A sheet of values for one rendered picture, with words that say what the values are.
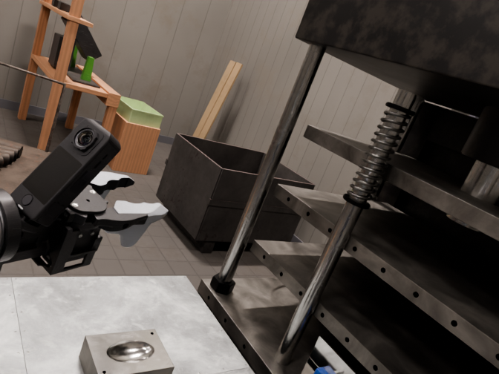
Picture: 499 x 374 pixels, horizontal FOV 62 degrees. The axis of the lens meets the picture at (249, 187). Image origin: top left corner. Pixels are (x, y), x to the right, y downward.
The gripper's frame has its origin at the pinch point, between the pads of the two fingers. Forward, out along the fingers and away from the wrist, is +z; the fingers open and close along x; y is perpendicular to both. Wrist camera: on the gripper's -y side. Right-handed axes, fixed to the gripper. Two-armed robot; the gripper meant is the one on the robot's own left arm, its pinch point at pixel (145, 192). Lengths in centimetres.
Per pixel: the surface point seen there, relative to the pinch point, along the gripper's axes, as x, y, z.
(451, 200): 31, -11, 80
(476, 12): 11, -52, 72
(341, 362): 34, 46, 78
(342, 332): 29, 40, 81
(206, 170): -140, 93, 253
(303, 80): -31, -18, 97
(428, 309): 42, 14, 73
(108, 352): -13, 62, 32
